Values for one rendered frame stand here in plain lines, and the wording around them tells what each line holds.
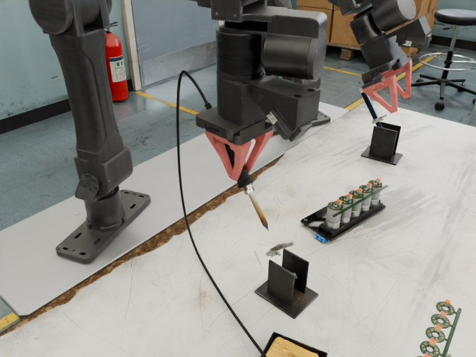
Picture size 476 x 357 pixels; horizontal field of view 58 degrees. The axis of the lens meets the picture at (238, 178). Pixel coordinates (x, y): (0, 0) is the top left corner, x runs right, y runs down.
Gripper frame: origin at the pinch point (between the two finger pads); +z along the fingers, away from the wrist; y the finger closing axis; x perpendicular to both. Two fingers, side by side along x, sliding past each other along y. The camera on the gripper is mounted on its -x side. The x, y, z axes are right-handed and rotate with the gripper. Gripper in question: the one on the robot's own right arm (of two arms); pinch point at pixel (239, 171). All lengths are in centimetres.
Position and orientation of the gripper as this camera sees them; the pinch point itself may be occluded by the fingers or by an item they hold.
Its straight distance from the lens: 61.1
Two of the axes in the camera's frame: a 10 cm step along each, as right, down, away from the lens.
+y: 6.8, -3.8, 6.2
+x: -7.3, -3.6, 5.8
